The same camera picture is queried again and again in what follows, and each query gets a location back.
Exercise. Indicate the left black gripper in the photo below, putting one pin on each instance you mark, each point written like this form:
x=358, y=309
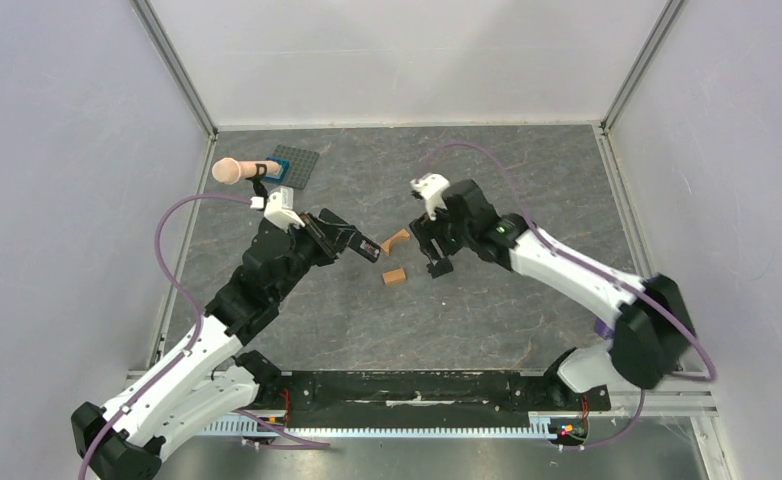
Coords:
x=329, y=238

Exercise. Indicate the grey studded base plate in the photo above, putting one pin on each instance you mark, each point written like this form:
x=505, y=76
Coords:
x=300, y=165

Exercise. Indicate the small wooden rectangular block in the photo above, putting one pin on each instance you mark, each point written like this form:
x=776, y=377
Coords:
x=394, y=277

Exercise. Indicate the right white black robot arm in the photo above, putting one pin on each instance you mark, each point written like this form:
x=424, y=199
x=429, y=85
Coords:
x=643, y=322

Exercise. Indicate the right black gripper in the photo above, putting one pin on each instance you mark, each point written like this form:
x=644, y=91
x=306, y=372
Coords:
x=432, y=240

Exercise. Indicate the white slotted cable duct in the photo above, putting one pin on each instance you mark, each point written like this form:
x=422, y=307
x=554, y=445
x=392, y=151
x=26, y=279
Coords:
x=241, y=426

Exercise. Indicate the black remote control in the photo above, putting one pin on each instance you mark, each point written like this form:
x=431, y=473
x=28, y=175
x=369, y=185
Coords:
x=365, y=247

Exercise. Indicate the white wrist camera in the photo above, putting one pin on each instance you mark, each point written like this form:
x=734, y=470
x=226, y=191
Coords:
x=429, y=189
x=278, y=208

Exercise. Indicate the blue square block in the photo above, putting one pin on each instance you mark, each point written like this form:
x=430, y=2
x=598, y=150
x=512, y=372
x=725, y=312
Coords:
x=275, y=170

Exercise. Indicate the curved wooden arch block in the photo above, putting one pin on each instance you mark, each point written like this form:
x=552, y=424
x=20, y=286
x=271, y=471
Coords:
x=400, y=236

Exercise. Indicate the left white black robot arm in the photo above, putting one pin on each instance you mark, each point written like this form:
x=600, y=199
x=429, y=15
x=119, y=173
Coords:
x=132, y=434

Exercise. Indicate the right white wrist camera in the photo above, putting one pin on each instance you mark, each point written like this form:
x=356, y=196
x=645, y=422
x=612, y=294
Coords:
x=429, y=189

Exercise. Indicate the purple plastic holder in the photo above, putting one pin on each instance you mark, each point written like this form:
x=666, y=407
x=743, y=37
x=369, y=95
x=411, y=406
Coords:
x=603, y=330

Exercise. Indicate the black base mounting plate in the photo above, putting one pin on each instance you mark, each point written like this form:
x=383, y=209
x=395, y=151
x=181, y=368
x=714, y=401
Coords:
x=365, y=399

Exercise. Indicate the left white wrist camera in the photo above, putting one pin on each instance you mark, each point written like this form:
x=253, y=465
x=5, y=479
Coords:
x=278, y=208

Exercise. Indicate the black battery cover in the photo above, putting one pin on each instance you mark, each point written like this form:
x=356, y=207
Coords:
x=440, y=268

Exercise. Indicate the beige wooden peg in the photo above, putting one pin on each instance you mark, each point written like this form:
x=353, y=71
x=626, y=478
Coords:
x=229, y=171

